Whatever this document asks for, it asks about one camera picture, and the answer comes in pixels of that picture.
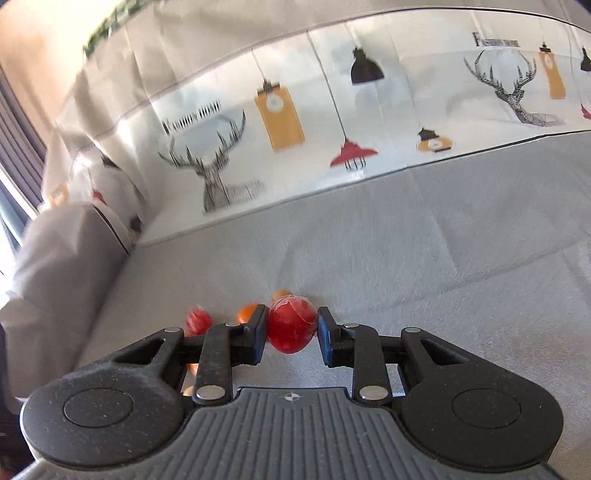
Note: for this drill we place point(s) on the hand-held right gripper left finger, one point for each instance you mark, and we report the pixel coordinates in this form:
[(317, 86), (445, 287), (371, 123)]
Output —
[(257, 333)]

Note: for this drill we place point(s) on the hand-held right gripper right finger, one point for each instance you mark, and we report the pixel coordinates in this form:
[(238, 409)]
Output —
[(325, 341)]

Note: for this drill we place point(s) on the orange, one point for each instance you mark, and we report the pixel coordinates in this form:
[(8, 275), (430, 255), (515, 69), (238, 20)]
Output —
[(280, 294), (247, 314)]

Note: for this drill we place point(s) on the large red ball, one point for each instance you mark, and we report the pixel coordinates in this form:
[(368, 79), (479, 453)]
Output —
[(293, 327)]

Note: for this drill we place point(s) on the small red ball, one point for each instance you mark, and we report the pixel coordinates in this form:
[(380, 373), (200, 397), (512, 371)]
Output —
[(198, 322)]

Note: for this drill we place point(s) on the printed grey sofa cover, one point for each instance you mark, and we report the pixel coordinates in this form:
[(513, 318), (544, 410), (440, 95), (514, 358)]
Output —
[(369, 230)]

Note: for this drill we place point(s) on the grey curtain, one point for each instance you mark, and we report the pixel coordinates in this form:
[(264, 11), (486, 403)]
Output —
[(18, 138)]

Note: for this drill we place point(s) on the green patterned cloth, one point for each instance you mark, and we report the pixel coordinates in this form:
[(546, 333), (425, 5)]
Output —
[(115, 23)]

